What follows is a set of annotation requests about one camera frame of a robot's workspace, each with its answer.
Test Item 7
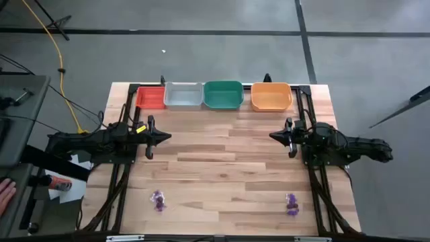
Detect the silver metal bracket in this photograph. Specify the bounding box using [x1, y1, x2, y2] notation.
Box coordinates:
[105, 235, 145, 242]
[294, 236, 333, 242]

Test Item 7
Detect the green plastic bin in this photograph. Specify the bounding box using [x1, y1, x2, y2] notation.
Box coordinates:
[203, 80, 245, 111]

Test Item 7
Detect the mustard yellow plastic bin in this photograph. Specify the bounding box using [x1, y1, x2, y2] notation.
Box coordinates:
[250, 82, 294, 112]

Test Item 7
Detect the black floor cable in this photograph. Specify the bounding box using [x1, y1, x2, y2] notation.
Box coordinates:
[0, 53, 105, 134]

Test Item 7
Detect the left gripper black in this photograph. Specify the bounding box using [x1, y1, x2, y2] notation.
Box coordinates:
[134, 115, 173, 160]

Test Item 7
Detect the yellow cable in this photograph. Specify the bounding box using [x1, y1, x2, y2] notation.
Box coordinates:
[21, 0, 89, 134]

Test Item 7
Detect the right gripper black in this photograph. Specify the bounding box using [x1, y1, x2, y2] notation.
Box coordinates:
[269, 117, 305, 159]

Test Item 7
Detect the black aluminium table frame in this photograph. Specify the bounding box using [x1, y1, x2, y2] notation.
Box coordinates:
[80, 82, 363, 236]

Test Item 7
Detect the person's hand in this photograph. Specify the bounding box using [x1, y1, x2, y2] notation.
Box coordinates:
[0, 177, 17, 218]

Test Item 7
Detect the metal-handled tool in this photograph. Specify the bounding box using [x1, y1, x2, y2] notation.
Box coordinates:
[13, 87, 35, 104]

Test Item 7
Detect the black tripod stand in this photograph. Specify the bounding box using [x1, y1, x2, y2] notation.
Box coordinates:
[33, 0, 73, 42]

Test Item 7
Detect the black support beam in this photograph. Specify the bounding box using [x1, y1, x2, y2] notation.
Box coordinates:
[19, 144, 91, 182]

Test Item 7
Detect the white paper sheet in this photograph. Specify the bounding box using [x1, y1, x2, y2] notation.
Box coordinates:
[45, 153, 94, 204]

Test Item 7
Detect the red-orange slotted basket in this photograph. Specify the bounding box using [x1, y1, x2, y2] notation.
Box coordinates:
[135, 86, 167, 110]

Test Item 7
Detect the grey desk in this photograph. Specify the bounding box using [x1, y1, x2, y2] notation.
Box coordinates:
[0, 163, 34, 238]

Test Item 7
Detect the grey plastic bin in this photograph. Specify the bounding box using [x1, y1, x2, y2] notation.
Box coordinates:
[163, 81, 204, 112]

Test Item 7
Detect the grey side table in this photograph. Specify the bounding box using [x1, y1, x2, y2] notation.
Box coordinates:
[0, 74, 51, 169]

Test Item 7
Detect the orange spray can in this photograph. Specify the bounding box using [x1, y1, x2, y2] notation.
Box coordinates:
[39, 174, 73, 192]

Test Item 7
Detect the black stand leg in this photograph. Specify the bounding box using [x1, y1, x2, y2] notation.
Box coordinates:
[369, 85, 430, 129]

